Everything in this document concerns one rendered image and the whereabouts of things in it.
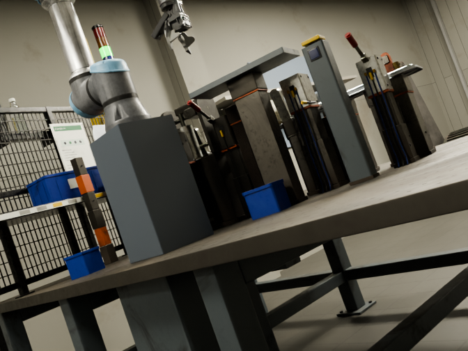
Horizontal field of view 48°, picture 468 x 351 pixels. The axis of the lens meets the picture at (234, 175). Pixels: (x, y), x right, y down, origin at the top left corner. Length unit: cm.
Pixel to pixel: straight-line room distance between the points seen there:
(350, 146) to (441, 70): 698
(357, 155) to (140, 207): 66
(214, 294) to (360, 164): 62
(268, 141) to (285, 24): 466
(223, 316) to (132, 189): 52
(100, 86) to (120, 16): 318
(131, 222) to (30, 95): 264
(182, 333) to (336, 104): 80
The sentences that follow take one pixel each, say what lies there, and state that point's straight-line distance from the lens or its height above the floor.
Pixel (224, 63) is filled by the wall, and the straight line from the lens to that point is 532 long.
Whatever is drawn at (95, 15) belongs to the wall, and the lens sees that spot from 472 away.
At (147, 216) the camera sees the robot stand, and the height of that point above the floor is 82.
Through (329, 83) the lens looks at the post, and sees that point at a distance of 160.
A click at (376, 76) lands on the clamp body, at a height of 99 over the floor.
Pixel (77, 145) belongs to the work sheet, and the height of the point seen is 133.
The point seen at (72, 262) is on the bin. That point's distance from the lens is 211.
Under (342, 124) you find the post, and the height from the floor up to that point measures 88.
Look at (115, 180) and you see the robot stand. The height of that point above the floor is 96.
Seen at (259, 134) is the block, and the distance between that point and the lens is 169.
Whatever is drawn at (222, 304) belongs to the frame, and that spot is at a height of 56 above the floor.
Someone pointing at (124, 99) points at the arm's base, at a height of 118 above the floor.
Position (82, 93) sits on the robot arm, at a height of 127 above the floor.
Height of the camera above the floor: 78
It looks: 3 degrees up
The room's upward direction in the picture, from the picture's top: 20 degrees counter-clockwise
